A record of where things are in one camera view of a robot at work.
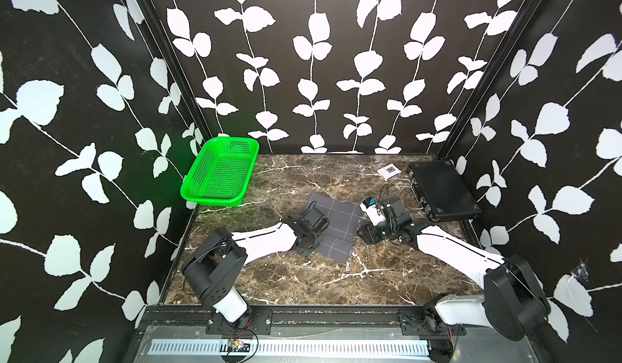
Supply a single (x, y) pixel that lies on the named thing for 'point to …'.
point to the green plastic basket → (222, 172)
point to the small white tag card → (389, 172)
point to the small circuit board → (236, 346)
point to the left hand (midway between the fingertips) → (322, 238)
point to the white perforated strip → (292, 348)
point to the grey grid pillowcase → (342, 217)
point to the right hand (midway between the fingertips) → (361, 225)
